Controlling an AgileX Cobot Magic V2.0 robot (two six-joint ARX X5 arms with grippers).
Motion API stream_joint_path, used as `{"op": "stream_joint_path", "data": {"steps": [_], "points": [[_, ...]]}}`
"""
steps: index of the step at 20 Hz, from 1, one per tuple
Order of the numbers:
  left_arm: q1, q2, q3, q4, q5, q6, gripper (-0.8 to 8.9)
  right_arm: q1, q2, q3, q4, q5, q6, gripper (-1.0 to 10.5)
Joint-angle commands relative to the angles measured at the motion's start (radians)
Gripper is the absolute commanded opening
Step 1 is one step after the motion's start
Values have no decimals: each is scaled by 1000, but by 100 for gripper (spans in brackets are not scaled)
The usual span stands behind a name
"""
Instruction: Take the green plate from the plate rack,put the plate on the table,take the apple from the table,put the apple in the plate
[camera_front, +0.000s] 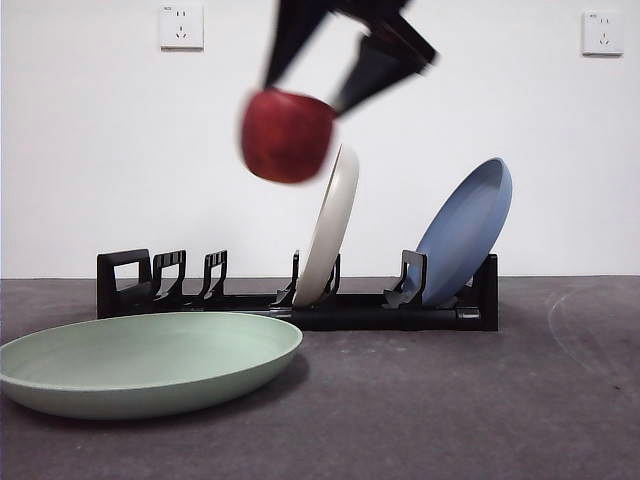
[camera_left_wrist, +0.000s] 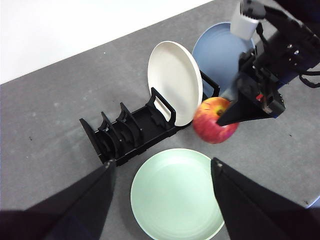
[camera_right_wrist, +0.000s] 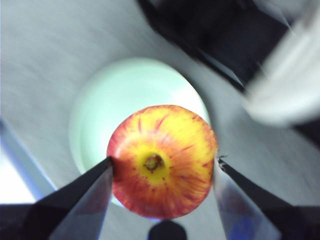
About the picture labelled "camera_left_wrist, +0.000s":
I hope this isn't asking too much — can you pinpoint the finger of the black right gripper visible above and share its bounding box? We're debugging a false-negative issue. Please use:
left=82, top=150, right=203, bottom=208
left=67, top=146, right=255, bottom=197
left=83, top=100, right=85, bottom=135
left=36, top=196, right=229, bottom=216
left=216, top=89, right=274, bottom=127
left=221, top=76, right=242, bottom=102

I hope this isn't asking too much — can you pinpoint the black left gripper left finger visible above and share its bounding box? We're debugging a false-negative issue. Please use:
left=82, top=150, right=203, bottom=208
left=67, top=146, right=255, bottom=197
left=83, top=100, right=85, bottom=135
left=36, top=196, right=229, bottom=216
left=0, top=158, right=117, bottom=240

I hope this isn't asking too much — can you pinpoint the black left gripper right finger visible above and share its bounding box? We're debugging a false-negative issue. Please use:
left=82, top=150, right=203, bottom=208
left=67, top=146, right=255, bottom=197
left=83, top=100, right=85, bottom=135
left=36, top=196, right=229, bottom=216
left=210, top=157, right=320, bottom=240

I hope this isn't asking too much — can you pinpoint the red apple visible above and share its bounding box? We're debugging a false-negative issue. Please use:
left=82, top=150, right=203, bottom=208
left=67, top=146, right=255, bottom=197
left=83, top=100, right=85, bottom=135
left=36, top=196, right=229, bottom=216
left=192, top=96, right=240, bottom=145

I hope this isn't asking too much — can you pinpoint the green plate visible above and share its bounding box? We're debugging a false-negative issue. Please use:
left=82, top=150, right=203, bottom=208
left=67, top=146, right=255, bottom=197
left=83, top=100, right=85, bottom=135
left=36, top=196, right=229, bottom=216
left=130, top=148, right=226, bottom=240

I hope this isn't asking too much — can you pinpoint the blue plate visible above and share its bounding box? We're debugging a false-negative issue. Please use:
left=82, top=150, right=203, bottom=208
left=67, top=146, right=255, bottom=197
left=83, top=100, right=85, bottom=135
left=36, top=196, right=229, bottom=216
left=191, top=21, right=256, bottom=97

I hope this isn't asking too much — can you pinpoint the white plate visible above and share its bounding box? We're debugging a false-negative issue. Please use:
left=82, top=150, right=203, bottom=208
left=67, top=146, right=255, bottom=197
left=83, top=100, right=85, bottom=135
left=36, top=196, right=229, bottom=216
left=146, top=40, right=204, bottom=127

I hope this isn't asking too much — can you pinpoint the black plate rack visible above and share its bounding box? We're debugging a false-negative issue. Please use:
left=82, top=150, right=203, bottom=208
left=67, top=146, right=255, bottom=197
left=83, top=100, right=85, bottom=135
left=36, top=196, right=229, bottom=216
left=79, top=72, right=221, bottom=167

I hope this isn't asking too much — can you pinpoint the black cable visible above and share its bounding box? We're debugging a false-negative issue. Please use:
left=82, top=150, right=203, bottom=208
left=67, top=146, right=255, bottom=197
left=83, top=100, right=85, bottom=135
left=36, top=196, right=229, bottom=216
left=299, top=71, right=320, bottom=89

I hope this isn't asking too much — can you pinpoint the pale grey camera box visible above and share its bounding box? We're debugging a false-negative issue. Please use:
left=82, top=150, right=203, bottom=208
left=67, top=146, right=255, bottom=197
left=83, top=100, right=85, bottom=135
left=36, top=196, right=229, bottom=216
left=229, top=2, right=260, bottom=41

